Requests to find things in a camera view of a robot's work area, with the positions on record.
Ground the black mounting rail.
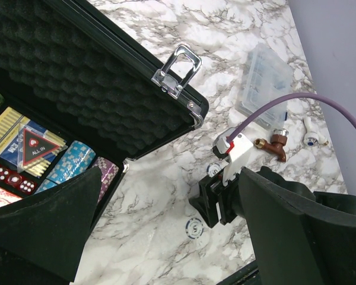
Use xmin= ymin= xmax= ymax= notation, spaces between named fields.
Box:
xmin=218 ymin=260 xmax=262 ymax=285

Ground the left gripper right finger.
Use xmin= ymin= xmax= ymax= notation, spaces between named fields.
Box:
xmin=239 ymin=168 xmax=356 ymax=284

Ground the red triangular dealer button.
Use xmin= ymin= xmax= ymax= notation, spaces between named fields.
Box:
xmin=17 ymin=123 xmax=67 ymax=178

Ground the black poker set case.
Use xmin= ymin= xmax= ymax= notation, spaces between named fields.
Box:
xmin=0 ymin=0 xmax=210 ymax=226

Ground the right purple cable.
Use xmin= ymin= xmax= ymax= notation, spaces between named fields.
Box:
xmin=225 ymin=92 xmax=356 ymax=148

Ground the white poker chip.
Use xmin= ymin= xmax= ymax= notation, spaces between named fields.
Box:
xmin=185 ymin=217 xmax=204 ymax=239
xmin=206 ymin=163 xmax=223 ymax=178

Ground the purple poker chip row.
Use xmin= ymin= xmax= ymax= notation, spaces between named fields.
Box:
xmin=93 ymin=157 xmax=119 ymax=202

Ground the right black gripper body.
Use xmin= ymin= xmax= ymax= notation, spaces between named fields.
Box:
xmin=188 ymin=166 xmax=285 ymax=229

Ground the copper pipe fitting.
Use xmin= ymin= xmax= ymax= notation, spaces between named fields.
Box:
xmin=253 ymin=128 xmax=289 ymax=163

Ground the white plastic tube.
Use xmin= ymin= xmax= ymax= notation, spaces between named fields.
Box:
xmin=303 ymin=117 xmax=329 ymax=147

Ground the clear plastic box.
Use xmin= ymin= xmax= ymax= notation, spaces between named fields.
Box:
xmin=236 ymin=43 xmax=293 ymax=116

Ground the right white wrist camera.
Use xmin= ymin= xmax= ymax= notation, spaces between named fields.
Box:
xmin=212 ymin=128 xmax=253 ymax=186

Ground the blue yellow card deck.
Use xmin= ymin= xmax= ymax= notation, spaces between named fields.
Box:
xmin=0 ymin=107 xmax=67 ymax=178

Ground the red dice row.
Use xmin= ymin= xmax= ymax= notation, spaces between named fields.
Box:
xmin=0 ymin=164 xmax=37 ymax=195

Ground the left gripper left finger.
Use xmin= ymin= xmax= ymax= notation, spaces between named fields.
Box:
xmin=0 ymin=167 xmax=101 ymax=284

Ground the blue poker chip row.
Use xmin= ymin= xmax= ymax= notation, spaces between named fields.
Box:
xmin=35 ymin=141 xmax=96 ymax=194

